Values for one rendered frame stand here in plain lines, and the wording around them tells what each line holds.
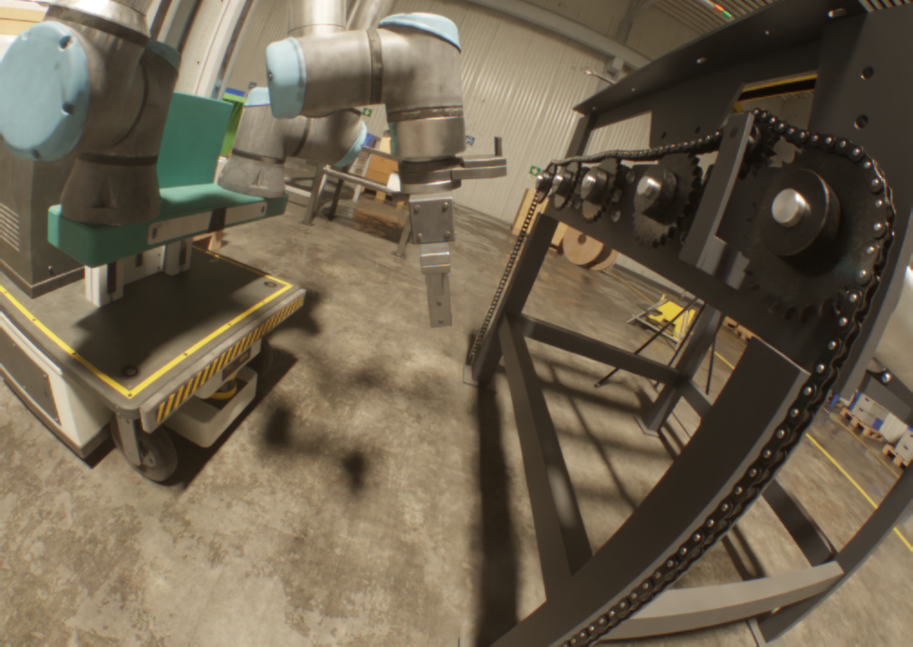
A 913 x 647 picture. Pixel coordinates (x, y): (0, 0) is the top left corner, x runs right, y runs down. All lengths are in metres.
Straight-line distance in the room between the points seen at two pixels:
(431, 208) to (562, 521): 0.52
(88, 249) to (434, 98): 0.52
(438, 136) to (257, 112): 0.65
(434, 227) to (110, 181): 0.48
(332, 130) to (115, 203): 0.61
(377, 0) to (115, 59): 0.80
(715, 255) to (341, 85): 0.43
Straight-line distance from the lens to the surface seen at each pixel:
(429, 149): 0.42
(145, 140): 0.65
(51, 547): 0.94
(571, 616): 0.57
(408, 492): 1.05
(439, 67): 0.43
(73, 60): 0.45
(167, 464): 0.88
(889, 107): 0.47
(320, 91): 0.41
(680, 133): 0.80
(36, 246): 0.99
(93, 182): 0.65
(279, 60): 0.42
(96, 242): 0.63
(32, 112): 0.49
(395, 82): 0.42
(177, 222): 0.75
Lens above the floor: 0.76
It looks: 18 degrees down
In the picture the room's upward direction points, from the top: 21 degrees clockwise
